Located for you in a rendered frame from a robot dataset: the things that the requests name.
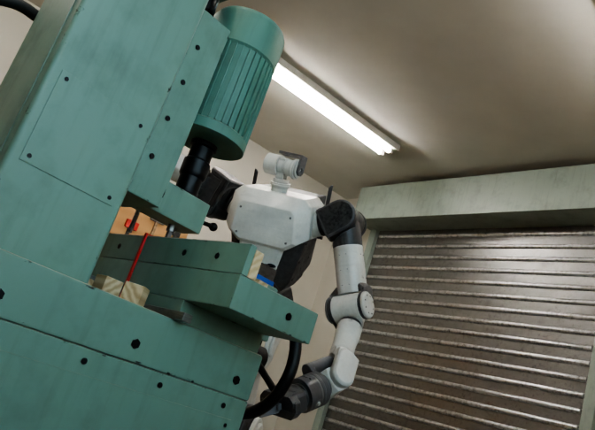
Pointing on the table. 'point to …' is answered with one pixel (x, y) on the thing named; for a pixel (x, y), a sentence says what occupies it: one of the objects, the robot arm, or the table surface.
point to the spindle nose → (196, 165)
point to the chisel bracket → (179, 211)
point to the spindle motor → (238, 81)
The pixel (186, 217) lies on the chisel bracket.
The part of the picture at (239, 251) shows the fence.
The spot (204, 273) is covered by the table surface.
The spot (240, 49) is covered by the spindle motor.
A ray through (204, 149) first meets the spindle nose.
